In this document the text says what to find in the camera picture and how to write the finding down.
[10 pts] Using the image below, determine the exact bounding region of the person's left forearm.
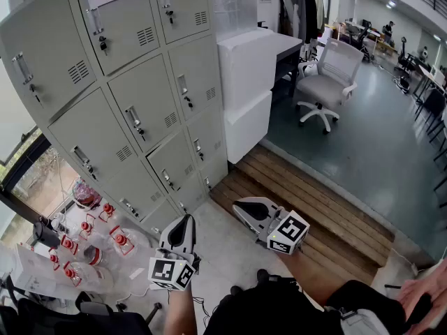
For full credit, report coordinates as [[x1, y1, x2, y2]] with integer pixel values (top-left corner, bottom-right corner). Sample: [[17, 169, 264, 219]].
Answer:
[[163, 284, 196, 335]]

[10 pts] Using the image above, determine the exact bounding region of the white table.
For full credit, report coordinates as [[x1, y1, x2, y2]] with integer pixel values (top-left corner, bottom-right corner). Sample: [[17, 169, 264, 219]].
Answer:
[[417, 64, 447, 104]]

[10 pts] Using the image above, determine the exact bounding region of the grey metal locker cabinet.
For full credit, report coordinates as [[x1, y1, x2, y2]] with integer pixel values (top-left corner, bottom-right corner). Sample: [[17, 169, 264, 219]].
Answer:
[[0, 0, 230, 237]]

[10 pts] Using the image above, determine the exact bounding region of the white cardboard box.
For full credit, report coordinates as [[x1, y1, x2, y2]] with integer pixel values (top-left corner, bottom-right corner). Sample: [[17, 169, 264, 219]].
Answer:
[[13, 243, 59, 295]]

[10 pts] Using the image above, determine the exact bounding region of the black office chair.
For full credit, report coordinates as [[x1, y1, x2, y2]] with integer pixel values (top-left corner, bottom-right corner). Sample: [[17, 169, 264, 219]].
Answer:
[[394, 36, 416, 73]]

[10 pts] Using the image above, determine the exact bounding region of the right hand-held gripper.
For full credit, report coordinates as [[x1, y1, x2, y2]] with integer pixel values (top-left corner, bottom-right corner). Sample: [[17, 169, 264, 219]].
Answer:
[[232, 196, 311, 256]]

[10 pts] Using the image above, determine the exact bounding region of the black hanging garment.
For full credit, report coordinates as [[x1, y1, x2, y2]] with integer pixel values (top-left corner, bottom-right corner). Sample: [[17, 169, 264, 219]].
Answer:
[[303, 0, 319, 44]]

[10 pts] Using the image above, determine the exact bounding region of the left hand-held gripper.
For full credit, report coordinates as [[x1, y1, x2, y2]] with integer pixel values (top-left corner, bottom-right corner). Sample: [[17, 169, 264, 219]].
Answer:
[[148, 214, 203, 292]]

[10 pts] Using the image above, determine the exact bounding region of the cluster of clear water jugs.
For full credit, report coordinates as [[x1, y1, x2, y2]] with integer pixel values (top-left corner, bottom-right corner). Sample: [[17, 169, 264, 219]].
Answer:
[[48, 202, 140, 289]]

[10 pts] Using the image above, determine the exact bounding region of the white desk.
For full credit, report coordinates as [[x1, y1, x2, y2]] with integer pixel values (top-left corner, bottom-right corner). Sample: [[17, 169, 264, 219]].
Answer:
[[258, 28, 304, 99]]

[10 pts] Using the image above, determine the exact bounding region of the white office chair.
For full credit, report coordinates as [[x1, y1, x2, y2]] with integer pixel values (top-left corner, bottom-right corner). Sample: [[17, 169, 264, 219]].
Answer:
[[295, 37, 365, 135]]

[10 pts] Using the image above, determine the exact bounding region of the person's black shirt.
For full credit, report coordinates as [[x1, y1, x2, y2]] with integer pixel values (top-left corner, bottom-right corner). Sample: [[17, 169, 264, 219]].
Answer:
[[204, 277, 408, 335]]

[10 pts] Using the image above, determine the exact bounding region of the black swivel chair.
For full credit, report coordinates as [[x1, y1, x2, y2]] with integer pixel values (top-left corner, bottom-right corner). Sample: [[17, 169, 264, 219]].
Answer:
[[0, 274, 163, 335]]

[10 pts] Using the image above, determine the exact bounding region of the bag of red items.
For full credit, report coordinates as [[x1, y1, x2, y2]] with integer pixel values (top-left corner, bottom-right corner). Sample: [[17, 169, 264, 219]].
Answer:
[[71, 178, 103, 211]]

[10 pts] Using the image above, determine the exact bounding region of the black jug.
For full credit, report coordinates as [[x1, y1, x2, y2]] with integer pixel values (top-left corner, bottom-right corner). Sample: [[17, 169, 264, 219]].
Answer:
[[33, 218, 62, 251]]

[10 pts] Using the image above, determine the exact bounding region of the translucent plastic sheet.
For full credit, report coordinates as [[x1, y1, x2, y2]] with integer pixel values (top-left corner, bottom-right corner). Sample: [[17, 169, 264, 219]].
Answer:
[[209, 0, 259, 43]]

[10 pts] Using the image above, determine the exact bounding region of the beige hanging garment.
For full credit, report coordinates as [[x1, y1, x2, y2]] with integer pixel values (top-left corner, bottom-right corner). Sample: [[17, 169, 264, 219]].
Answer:
[[314, 0, 327, 36]]

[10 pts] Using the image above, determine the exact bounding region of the light grey pouch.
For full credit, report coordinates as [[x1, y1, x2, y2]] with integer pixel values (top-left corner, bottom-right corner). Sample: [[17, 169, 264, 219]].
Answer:
[[340, 307, 385, 335]]

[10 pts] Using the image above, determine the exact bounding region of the person's right forearm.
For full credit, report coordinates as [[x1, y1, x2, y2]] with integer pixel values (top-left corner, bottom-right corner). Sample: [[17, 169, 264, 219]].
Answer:
[[279, 246, 350, 306]]

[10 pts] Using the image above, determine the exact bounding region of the white charger cable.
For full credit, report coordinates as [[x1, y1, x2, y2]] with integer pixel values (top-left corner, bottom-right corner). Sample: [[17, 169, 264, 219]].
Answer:
[[115, 281, 172, 306]]

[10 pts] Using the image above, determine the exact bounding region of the grey hanging garment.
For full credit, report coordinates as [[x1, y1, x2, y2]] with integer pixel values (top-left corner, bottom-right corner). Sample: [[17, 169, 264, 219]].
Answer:
[[281, 0, 308, 38]]

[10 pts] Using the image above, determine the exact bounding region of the thin black floor cable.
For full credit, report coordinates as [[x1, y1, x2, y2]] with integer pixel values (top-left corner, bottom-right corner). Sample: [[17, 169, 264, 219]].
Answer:
[[191, 295, 214, 326]]

